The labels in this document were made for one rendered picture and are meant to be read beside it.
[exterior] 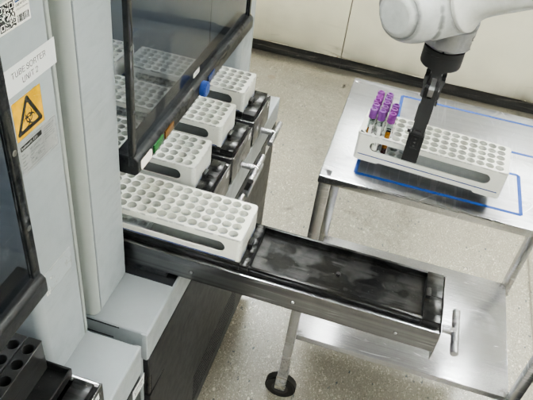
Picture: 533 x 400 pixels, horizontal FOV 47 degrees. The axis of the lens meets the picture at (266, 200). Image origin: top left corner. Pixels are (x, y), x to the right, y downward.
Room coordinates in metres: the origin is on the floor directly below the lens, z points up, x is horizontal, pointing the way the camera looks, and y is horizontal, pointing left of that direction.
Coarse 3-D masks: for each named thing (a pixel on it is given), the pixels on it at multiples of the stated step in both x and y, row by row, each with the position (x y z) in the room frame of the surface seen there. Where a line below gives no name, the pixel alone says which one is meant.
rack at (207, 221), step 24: (144, 192) 0.83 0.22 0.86; (168, 192) 0.84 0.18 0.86; (192, 192) 0.84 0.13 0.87; (144, 216) 0.77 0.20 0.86; (168, 216) 0.78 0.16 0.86; (192, 216) 0.79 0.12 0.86; (216, 216) 0.79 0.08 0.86; (240, 216) 0.80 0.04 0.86; (168, 240) 0.76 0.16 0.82; (192, 240) 0.78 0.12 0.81; (216, 240) 0.79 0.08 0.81; (240, 240) 0.74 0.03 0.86
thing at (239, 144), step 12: (228, 132) 1.11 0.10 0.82; (240, 132) 1.13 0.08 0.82; (228, 144) 1.07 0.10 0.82; (240, 144) 1.10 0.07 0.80; (216, 156) 1.04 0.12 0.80; (228, 156) 1.05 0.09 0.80; (240, 156) 1.09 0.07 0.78; (264, 156) 1.14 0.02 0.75; (252, 168) 1.09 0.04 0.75; (252, 180) 1.05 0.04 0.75
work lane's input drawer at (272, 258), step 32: (256, 224) 0.84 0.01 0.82; (128, 256) 0.75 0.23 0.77; (160, 256) 0.74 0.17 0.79; (192, 256) 0.74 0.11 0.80; (256, 256) 0.77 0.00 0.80; (288, 256) 0.78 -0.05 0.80; (320, 256) 0.79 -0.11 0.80; (352, 256) 0.80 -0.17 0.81; (224, 288) 0.72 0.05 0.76; (256, 288) 0.71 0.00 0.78; (288, 288) 0.70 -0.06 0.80; (320, 288) 0.70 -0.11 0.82; (352, 288) 0.72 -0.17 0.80; (384, 288) 0.73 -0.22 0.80; (416, 288) 0.75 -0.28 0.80; (352, 320) 0.68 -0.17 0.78; (384, 320) 0.67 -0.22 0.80; (416, 320) 0.67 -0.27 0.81
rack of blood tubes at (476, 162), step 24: (408, 120) 1.11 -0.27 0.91; (360, 144) 1.04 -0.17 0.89; (384, 144) 1.03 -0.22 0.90; (432, 144) 1.04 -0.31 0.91; (456, 144) 1.05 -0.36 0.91; (480, 144) 1.06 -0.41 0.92; (408, 168) 1.01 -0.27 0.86; (432, 168) 1.03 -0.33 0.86; (456, 168) 1.05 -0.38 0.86; (480, 168) 0.98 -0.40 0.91; (504, 168) 0.98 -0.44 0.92; (480, 192) 0.98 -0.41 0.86
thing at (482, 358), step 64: (448, 128) 1.26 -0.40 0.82; (512, 128) 1.31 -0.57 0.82; (320, 192) 1.01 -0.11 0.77; (384, 192) 0.98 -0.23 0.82; (448, 192) 1.01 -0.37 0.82; (512, 192) 1.04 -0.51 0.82; (384, 256) 1.37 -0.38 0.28; (320, 320) 1.08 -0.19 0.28; (448, 320) 1.15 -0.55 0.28; (448, 384) 0.95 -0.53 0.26
